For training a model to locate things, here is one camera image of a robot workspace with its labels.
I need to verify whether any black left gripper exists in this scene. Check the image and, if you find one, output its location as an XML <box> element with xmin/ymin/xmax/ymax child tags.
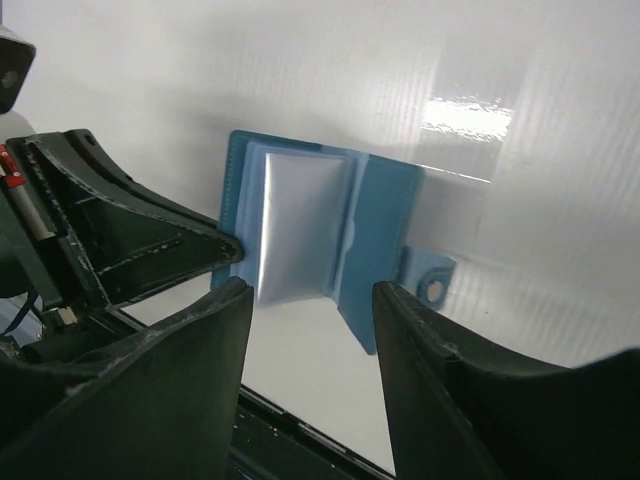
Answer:
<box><xmin>1</xmin><ymin>129</ymin><xmax>243</xmax><ymax>360</ymax></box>

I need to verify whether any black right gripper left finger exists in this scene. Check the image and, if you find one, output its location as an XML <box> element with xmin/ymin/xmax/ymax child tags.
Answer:
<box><xmin>1</xmin><ymin>278</ymin><xmax>253</xmax><ymax>479</ymax></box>

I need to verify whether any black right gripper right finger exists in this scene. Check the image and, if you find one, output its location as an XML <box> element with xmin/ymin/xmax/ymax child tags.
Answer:
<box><xmin>373</xmin><ymin>282</ymin><xmax>639</xmax><ymax>479</ymax></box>

